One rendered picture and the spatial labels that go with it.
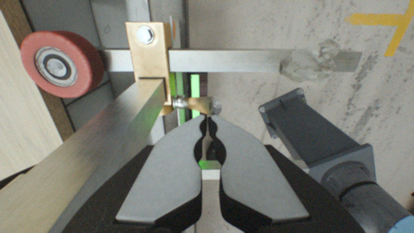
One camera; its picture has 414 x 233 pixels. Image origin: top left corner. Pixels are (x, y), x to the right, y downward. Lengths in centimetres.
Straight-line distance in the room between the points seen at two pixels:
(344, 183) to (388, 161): 139
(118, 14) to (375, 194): 96
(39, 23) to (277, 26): 106
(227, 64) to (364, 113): 154
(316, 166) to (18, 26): 90
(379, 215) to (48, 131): 88
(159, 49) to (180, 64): 4
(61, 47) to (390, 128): 200
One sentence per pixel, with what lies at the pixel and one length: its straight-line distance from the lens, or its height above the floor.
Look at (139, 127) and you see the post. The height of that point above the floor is 99.
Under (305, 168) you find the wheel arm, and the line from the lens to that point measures 46.
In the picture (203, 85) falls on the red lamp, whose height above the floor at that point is 70.
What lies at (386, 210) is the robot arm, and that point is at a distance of 83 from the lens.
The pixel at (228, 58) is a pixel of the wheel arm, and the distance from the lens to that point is 27.
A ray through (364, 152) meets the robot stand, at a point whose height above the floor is 60.
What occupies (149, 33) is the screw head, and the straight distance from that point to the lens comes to 25.
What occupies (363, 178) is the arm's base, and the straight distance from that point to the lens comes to 90.
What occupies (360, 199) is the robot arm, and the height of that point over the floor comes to 74.
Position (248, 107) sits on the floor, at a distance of 128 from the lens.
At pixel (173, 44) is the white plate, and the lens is 33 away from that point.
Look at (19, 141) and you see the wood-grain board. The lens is 39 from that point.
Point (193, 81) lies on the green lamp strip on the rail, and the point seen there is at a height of 70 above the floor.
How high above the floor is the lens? 112
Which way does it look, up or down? 62 degrees down
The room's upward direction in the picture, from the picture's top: 177 degrees clockwise
